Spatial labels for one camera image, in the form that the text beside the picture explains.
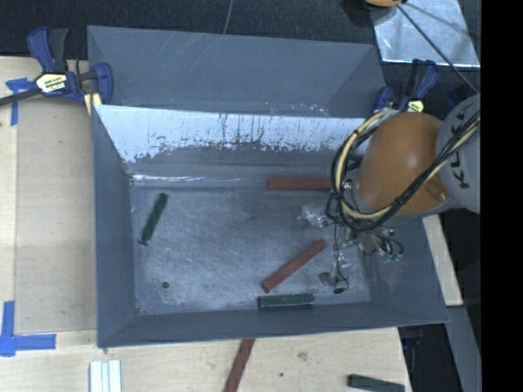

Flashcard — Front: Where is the red-brown flat block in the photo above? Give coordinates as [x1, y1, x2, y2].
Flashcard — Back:
[266, 177, 335, 192]
[221, 338, 257, 392]
[261, 238, 329, 295]

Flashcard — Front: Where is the dark green flat block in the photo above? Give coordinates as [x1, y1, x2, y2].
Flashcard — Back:
[137, 192, 169, 247]
[257, 292, 316, 311]
[346, 373, 406, 392]

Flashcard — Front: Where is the clear glass thing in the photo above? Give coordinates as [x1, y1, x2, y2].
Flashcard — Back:
[297, 203, 329, 229]

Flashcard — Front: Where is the grey metal bin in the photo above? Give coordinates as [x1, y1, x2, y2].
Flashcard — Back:
[86, 24, 452, 349]

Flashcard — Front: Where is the pale wood board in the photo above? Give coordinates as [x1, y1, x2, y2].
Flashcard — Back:
[13, 99, 100, 335]

